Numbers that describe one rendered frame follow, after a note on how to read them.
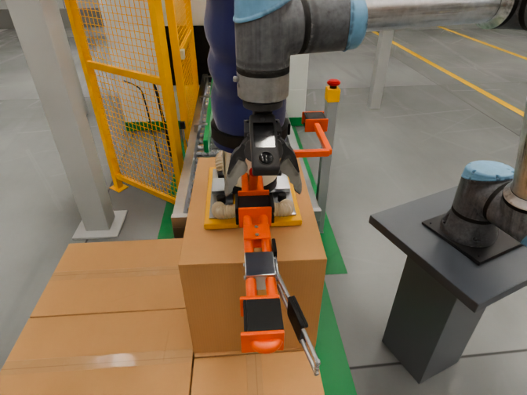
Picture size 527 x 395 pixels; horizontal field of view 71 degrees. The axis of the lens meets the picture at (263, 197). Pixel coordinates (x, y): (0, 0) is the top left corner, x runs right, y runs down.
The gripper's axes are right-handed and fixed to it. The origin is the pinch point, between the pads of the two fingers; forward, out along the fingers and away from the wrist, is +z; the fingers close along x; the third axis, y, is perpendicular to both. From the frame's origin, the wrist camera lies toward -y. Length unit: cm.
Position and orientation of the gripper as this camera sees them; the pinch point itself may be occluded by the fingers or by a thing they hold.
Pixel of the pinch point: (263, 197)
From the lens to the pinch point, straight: 74.9
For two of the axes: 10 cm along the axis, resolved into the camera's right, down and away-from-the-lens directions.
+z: 0.0, 8.2, 5.7
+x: -10.0, 0.3, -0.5
